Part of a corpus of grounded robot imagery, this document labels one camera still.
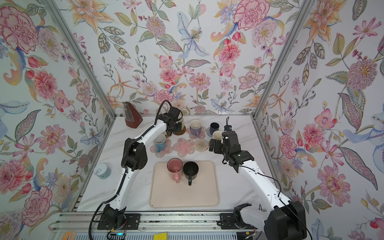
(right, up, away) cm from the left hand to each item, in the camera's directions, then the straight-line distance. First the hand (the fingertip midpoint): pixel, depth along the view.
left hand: (180, 128), depth 104 cm
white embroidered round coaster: (+14, -12, 0) cm, 19 cm away
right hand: (+23, -7, -21) cm, 32 cm away
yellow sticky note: (-6, -50, -36) cm, 61 cm away
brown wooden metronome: (-35, +8, +4) cm, 36 cm away
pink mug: (-2, -23, -16) cm, 28 cm away
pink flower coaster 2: (+15, -5, +4) cm, 16 cm away
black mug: (+7, -24, -18) cm, 31 cm away
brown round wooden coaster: (0, -3, +6) cm, 7 cm away
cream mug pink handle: (+25, -4, -5) cm, 26 cm away
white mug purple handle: (+11, +1, +5) cm, 12 cm away
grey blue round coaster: (+20, -3, +6) cm, 22 cm away
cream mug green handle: (+2, +5, -8) cm, 10 cm away
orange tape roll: (-51, -50, -34) cm, 79 cm away
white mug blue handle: (-12, -8, -11) cm, 18 cm away
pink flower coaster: (+2, -13, 0) cm, 13 cm away
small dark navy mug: (+24, +1, +1) cm, 24 cm away
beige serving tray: (-7, -36, -19) cm, 42 cm away
